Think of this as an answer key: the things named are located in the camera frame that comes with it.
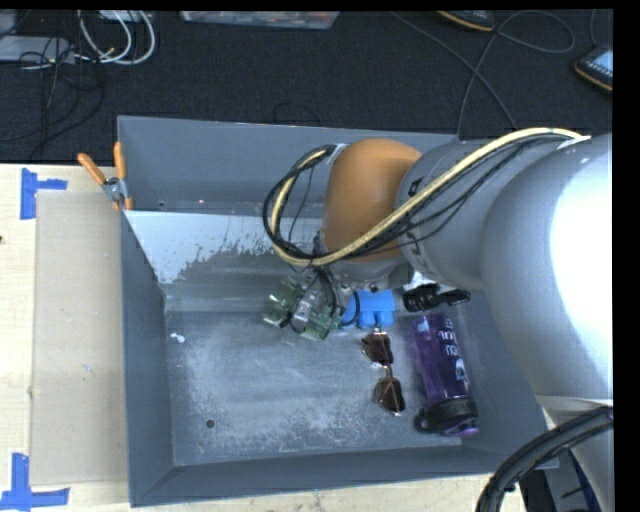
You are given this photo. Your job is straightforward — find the brown sunglasses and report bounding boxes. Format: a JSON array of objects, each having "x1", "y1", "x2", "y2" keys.
[{"x1": 360, "y1": 327, "x2": 406, "y2": 417}]

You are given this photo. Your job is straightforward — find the black cylinder on white bracket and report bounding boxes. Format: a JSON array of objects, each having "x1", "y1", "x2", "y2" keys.
[{"x1": 401, "y1": 282, "x2": 472, "y2": 314}]

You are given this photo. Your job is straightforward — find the grey metal bin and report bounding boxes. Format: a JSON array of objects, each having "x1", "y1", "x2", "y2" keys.
[{"x1": 115, "y1": 114, "x2": 560, "y2": 508}]

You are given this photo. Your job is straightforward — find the pale wood flat board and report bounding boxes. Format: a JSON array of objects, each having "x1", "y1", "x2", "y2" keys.
[{"x1": 28, "y1": 189, "x2": 129, "y2": 487}]

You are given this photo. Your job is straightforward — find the purple plastic bottle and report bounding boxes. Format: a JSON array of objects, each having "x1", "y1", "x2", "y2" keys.
[{"x1": 410, "y1": 312, "x2": 480, "y2": 438}]

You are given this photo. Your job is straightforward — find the blue plastic block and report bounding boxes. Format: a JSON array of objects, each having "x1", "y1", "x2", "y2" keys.
[{"x1": 341, "y1": 289, "x2": 397, "y2": 330}]

